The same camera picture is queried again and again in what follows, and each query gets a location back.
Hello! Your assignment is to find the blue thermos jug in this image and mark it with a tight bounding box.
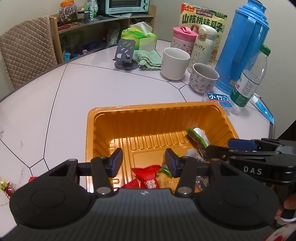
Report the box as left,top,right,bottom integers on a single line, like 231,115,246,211
215,0,270,94

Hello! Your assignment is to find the pink tumbler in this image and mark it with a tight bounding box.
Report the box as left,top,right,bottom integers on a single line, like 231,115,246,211
171,26,199,50

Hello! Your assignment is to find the large red snack packet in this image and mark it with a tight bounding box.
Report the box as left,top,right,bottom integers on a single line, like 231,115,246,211
132,165,162,189

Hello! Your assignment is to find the patterned white mug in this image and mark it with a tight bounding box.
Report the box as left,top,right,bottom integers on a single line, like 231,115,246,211
190,63,220,93

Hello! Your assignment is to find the clear water bottle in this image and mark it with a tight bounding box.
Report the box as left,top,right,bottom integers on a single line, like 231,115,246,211
230,44,271,114

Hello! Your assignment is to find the jar with orange lid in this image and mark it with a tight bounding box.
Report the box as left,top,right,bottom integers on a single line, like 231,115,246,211
58,0,78,24

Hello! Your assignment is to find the green bag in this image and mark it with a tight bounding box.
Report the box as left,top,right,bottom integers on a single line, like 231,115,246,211
87,0,99,18

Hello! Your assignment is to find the person's right hand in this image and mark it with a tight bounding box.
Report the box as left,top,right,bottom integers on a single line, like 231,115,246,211
277,193,296,217

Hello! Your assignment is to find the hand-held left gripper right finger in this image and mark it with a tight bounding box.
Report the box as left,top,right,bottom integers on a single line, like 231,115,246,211
164,148,240,198

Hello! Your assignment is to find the dark red candy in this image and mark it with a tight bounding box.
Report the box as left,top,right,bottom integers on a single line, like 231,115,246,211
3,182,16,200

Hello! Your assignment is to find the chair with quilted beige cover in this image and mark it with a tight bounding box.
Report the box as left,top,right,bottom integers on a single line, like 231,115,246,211
0,15,58,90

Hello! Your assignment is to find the red twisted snack packet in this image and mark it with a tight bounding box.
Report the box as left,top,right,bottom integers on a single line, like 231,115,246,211
121,179,141,189

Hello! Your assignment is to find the blue flat packet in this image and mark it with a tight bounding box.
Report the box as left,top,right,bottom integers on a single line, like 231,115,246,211
251,94,275,125

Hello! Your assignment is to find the grey phone stand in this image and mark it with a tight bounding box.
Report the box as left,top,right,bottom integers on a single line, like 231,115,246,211
113,38,139,70

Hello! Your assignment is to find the orange plastic tray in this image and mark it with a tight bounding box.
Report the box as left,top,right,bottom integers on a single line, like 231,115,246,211
86,102,240,193

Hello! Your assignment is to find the wooden shelf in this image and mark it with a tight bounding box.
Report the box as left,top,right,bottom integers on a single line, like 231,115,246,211
50,5,157,65

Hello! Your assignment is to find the white thermos bottle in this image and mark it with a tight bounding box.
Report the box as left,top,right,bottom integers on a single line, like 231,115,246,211
187,24,218,73

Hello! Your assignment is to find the blue pocket tissue pack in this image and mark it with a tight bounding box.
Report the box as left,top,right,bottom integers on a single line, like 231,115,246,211
203,91,233,108

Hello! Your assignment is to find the mint green toaster oven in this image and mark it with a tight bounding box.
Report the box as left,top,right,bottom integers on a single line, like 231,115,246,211
105,0,150,16

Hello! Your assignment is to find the green cloth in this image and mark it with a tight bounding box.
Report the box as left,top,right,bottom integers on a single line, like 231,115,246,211
132,50,162,70

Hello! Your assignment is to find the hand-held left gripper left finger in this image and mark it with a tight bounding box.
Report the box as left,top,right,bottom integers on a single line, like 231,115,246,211
48,148,124,198

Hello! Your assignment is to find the green tissue pack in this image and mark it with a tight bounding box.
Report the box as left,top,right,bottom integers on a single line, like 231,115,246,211
121,22,158,51

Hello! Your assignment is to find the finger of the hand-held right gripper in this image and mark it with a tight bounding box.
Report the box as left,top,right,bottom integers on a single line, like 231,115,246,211
206,145,233,164
228,138,258,151

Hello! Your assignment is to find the grey clear snack packet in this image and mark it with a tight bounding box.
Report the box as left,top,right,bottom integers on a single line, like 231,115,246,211
185,148,210,193

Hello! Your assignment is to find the seed snack bag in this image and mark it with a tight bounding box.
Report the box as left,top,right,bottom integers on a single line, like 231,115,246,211
179,3,228,66

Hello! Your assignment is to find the red white patterned clothing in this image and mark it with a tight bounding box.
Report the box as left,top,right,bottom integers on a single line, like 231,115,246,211
266,222,296,241

